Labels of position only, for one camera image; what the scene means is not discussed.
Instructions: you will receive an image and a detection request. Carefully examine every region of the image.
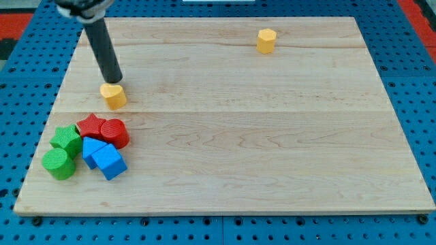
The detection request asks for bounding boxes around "yellow hexagon block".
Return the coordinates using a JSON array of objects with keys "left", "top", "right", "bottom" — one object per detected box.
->
[{"left": 256, "top": 29, "right": 277, "bottom": 54}]

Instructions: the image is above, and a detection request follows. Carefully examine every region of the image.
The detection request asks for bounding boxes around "wooden board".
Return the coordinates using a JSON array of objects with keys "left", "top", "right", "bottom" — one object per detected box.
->
[{"left": 14, "top": 17, "right": 435, "bottom": 216}]

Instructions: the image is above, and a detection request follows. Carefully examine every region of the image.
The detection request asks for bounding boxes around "red cylinder block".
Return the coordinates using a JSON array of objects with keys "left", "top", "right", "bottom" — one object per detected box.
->
[{"left": 100, "top": 118, "right": 130, "bottom": 149}]

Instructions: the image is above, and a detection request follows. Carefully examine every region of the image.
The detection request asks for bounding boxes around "yellow heart block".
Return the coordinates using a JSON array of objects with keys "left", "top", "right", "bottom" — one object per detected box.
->
[{"left": 99, "top": 83, "right": 127, "bottom": 110}]

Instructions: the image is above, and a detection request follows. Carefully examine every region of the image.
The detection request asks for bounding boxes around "blue cube block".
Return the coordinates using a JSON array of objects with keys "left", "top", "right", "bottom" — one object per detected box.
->
[{"left": 91, "top": 144, "right": 127, "bottom": 180}]

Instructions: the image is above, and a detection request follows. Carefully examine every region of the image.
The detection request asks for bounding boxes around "red star block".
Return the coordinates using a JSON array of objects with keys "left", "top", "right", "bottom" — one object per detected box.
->
[{"left": 77, "top": 113, "right": 106, "bottom": 140}]

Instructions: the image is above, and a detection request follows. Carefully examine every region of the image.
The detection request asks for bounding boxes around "blue triangle block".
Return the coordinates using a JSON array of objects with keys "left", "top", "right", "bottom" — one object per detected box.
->
[{"left": 82, "top": 137, "right": 107, "bottom": 169}]

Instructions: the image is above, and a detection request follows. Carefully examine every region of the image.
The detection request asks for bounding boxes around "green star block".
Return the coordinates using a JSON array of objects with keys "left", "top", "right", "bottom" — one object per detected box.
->
[{"left": 50, "top": 124, "right": 83, "bottom": 159}]

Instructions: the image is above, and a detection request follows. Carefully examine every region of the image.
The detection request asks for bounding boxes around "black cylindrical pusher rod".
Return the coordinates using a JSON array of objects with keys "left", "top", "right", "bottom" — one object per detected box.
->
[{"left": 84, "top": 18, "right": 123, "bottom": 84}]

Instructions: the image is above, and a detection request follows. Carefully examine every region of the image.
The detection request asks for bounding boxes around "green cylinder block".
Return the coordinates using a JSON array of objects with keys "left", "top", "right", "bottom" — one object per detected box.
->
[{"left": 42, "top": 148, "right": 76, "bottom": 180}]

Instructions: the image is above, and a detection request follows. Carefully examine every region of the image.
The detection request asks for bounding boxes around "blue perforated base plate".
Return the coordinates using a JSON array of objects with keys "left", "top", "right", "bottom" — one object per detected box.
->
[{"left": 1, "top": 0, "right": 435, "bottom": 244}]

